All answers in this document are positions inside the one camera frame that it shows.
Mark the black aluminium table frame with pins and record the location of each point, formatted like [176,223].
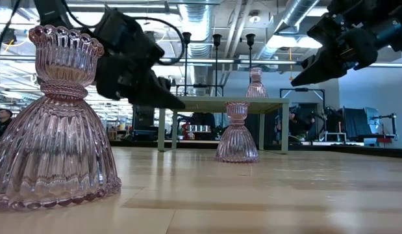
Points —
[366,151]

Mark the black computer monitor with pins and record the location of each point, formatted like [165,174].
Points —
[143,119]

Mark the black background robot arm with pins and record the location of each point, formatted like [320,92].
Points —
[394,125]

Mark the round ceiling sensor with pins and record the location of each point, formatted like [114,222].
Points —
[254,18]

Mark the corrugated silver ventilation duct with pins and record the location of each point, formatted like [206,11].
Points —
[197,19]
[298,11]

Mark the person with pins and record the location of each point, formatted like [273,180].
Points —
[5,117]
[296,126]

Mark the long ceiling light bar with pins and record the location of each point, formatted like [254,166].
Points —
[233,60]

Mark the pale green perforated metal shelf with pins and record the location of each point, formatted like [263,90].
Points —
[204,104]

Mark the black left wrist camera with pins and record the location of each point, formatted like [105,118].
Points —
[145,45]

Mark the dark blue screen panel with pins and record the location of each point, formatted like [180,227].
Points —
[356,123]

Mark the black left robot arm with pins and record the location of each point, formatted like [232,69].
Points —
[53,13]

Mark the tall black metal candlestick holder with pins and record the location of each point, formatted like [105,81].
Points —
[186,36]
[217,39]
[250,38]

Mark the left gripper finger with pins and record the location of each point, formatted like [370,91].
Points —
[155,96]

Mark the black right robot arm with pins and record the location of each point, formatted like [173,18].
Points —
[400,35]

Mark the pink ribbed glass candle holder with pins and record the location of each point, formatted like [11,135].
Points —
[54,146]
[256,89]
[236,143]

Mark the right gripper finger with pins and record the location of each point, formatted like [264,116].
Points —
[324,68]
[311,60]

